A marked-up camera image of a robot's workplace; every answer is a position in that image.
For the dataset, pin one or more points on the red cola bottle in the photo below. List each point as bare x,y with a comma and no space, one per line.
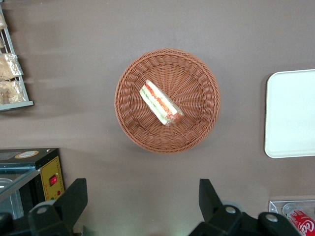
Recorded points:
302,221

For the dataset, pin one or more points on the round brown wicker basket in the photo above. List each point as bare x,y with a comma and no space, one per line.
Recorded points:
192,81

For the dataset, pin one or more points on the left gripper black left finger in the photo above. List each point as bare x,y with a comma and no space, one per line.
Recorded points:
66,211

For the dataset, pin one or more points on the cream rectangular tray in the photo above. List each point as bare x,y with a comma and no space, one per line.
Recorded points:
290,113

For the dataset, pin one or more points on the clear bag of snacks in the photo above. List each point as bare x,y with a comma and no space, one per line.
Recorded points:
8,66
9,92

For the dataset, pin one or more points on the triangle sandwich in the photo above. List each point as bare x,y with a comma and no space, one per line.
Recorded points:
160,103

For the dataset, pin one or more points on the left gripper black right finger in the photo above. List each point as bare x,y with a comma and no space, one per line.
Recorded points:
219,218

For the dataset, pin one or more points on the black glass food warmer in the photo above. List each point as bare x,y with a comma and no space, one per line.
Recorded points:
50,172

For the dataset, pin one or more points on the clear acrylic bottle rack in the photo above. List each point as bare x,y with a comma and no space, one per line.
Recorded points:
275,206

